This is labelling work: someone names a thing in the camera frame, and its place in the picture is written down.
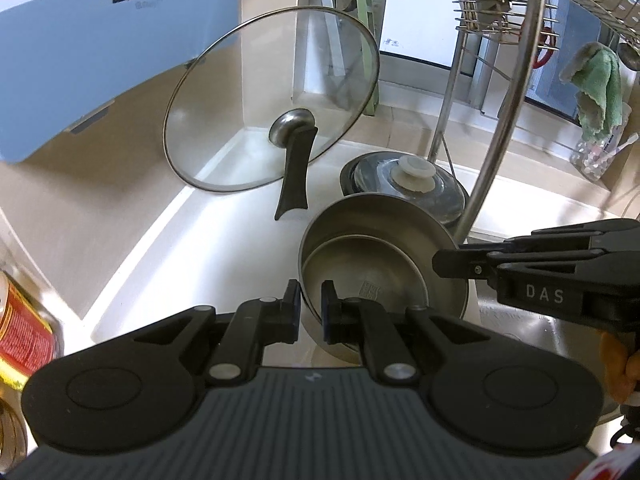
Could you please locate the steel ladle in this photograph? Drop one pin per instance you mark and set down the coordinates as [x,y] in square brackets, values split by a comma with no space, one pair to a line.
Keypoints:
[629,56]

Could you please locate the green cloth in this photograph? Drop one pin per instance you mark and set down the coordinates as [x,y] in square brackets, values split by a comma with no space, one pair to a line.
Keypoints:
[597,90]

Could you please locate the blue white range hood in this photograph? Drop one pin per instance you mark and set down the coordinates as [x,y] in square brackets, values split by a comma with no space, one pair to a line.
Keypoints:
[100,60]

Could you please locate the steel dish rack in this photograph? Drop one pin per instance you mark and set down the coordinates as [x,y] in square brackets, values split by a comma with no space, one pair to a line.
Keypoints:
[505,100]

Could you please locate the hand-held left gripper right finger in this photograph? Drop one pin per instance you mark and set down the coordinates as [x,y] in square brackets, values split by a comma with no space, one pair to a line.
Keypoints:
[328,310]

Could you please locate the red white printed clothing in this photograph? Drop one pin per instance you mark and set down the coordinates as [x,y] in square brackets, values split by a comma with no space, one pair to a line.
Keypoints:
[605,470]

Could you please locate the stainless steel basin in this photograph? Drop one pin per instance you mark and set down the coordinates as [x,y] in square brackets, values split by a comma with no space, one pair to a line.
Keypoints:
[380,215]

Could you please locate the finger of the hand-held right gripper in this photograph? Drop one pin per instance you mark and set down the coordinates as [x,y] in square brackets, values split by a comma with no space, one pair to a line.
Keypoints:
[460,264]
[590,235]

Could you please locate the dark pot lid white knob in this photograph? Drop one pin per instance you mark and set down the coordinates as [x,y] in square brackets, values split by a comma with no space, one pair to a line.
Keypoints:
[347,180]

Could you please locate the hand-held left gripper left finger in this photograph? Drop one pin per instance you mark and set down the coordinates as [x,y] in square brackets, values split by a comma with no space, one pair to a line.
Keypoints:
[294,310]

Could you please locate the person's right hand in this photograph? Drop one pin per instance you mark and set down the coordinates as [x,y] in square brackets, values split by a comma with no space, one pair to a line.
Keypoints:
[615,365]

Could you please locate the clear plastic cup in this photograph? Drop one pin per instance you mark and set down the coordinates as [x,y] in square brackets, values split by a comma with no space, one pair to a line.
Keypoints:
[597,160]

